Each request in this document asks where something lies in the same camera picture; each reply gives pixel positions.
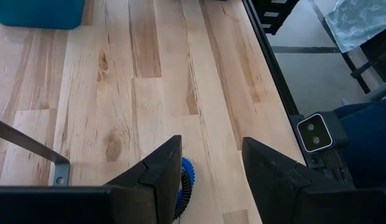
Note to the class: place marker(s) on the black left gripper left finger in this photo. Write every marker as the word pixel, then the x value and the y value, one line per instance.
pixel 162 174

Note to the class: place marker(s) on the black table-level camera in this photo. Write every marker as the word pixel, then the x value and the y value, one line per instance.
pixel 314 133

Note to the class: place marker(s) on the person's leg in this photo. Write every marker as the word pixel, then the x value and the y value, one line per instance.
pixel 367 146

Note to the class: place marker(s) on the black aluminium table frame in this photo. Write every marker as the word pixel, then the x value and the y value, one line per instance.
pixel 274 62

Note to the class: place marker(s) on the black case with labels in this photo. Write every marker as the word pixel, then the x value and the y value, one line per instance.
pixel 274 15

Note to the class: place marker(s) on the grey perforated metal shelf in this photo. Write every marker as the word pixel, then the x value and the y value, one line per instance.
pixel 31 144

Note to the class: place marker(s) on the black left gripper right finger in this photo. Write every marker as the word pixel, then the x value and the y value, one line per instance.
pixel 271 174

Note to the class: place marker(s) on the teal plastic bin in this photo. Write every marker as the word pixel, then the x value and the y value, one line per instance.
pixel 37 12

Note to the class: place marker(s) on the light blue plastic sheet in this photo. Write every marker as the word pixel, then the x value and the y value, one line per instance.
pixel 358 21

